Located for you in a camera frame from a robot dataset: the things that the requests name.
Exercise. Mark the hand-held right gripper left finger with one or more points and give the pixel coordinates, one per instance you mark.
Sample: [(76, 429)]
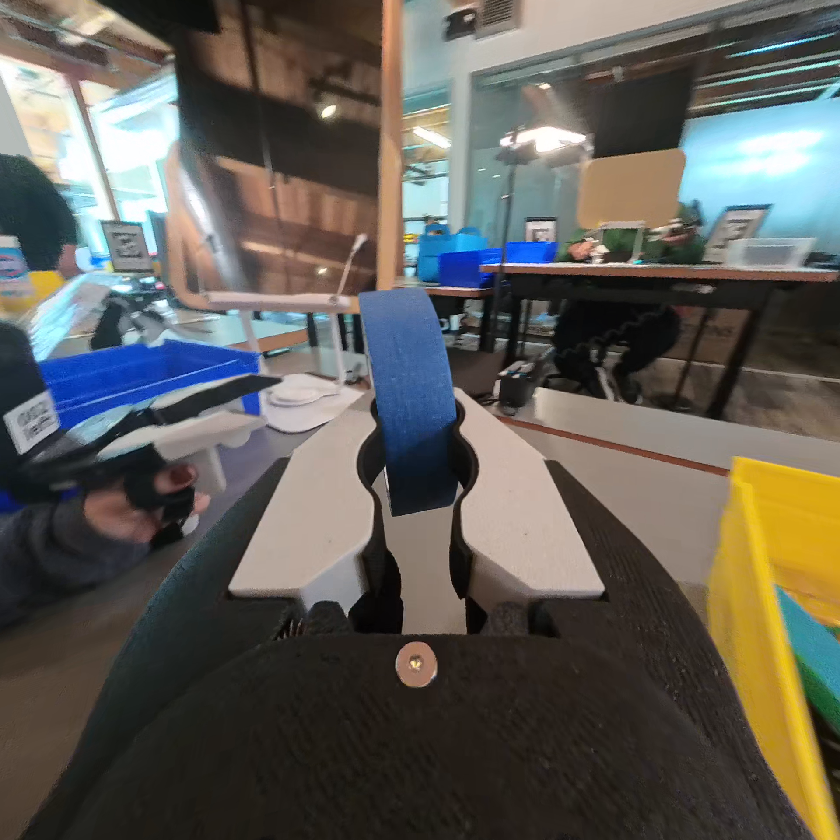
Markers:
[(302, 518)]

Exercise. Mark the wooden post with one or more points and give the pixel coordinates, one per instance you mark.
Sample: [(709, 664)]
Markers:
[(390, 164)]

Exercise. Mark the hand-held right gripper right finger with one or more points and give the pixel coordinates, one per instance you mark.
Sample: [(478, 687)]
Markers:
[(525, 518)]

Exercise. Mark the white wipes canister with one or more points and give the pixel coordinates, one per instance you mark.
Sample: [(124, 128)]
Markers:
[(13, 275)]

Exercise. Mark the black wall device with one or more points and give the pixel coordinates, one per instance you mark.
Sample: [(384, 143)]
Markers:
[(461, 21)]

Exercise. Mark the green blue sponge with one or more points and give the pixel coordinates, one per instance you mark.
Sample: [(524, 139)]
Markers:
[(817, 656)]

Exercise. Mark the person's left hand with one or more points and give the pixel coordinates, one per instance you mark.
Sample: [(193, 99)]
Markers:
[(111, 512)]

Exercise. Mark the white desk stand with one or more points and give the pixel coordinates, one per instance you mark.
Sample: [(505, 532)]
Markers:
[(302, 397)]

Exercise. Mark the blue tape roll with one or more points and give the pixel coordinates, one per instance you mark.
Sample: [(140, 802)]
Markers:
[(407, 394)]

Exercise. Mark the person's left forearm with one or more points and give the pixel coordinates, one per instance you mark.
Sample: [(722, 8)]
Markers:
[(52, 571)]

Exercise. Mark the black battery charger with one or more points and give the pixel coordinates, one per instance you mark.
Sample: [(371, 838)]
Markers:
[(518, 387)]

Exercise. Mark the clear plastic container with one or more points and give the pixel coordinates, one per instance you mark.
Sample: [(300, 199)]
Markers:
[(774, 251)]

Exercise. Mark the black wall screen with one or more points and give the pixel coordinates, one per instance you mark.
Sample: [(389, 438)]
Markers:
[(643, 111)]

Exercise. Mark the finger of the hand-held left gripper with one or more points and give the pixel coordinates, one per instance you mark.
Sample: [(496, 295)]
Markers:
[(197, 397), (210, 433)]

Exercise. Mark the wall vent grille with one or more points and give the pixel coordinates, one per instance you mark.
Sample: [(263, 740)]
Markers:
[(499, 16)]

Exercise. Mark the black white tag sign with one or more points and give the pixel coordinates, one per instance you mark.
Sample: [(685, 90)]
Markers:
[(738, 231), (126, 246), (540, 229)]

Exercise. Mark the wooden work table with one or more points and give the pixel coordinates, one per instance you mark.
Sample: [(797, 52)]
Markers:
[(656, 271)]

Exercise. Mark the studio light on stand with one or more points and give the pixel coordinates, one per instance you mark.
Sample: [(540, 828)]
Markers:
[(541, 139)]

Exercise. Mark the yellow plastic bin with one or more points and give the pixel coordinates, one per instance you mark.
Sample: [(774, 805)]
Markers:
[(748, 623)]

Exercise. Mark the beige rounded panel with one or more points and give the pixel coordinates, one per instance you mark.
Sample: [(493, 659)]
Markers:
[(630, 187)]

